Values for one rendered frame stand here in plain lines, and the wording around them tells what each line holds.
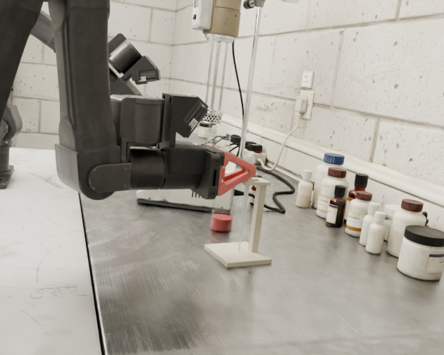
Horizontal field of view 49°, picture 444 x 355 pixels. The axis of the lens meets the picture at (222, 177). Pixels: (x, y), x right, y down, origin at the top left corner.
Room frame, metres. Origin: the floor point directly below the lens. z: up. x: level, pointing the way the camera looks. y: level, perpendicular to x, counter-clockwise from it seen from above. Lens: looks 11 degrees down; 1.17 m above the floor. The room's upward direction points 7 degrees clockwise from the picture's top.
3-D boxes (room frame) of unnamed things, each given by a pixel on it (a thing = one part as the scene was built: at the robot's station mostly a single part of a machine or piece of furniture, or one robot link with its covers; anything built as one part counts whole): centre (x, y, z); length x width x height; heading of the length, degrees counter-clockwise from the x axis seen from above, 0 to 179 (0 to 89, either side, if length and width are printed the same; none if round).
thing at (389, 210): (0.93, -0.35, 0.93); 0.06 x 0.06 x 0.07
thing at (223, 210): (0.87, -0.01, 0.93); 0.04 x 0.04 x 0.06
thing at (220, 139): (1.05, 0.02, 1.02); 0.06 x 0.05 x 0.08; 63
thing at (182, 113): (0.69, 0.06, 1.10); 0.07 x 0.06 x 0.11; 28
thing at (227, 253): (0.74, -0.04, 0.96); 0.08 x 0.08 x 0.13; 29
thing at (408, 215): (0.85, -0.34, 0.95); 0.06 x 0.06 x 0.10
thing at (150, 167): (0.66, 0.11, 1.05); 0.07 x 0.06 x 0.07; 118
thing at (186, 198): (1.03, 0.06, 0.94); 0.22 x 0.13 x 0.08; 88
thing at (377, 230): (0.84, -0.29, 0.94); 0.03 x 0.03 x 0.07
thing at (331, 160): (1.13, -0.25, 0.96); 0.07 x 0.07 x 0.13
